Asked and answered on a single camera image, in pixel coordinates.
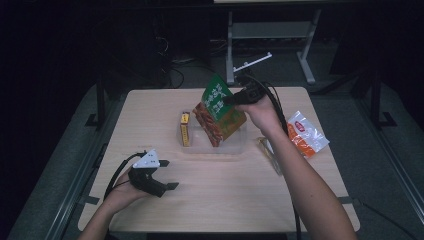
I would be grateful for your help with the white metal desk frame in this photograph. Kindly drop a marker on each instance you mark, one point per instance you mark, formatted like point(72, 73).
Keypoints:
point(271, 30)

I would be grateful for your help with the person's left hand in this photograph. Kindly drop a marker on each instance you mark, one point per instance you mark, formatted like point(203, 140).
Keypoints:
point(121, 195)

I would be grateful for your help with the person's right hand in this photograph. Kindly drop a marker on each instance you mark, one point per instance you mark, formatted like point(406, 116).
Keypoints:
point(263, 115)

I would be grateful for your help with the green and red snack packet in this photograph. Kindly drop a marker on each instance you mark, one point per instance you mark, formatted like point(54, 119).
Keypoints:
point(216, 103)

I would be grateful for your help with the grey metal rail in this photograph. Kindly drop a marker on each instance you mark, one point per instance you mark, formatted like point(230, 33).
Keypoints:
point(393, 166)
point(83, 180)

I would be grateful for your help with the grey tape strip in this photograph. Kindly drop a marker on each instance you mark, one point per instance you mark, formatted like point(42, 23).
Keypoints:
point(350, 200)
point(89, 200)

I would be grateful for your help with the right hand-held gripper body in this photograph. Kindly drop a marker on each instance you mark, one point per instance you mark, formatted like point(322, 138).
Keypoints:
point(250, 93)

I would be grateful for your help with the white and orange snack packet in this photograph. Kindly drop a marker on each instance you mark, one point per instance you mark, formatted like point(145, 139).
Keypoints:
point(306, 133)

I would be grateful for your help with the black metal stand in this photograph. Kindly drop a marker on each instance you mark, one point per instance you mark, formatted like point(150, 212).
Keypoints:
point(376, 100)
point(100, 103)

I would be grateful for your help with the clear plastic container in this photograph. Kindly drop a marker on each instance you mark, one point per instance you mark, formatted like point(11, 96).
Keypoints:
point(200, 141)

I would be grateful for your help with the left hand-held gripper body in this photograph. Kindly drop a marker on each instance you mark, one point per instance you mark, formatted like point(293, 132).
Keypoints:
point(146, 181)

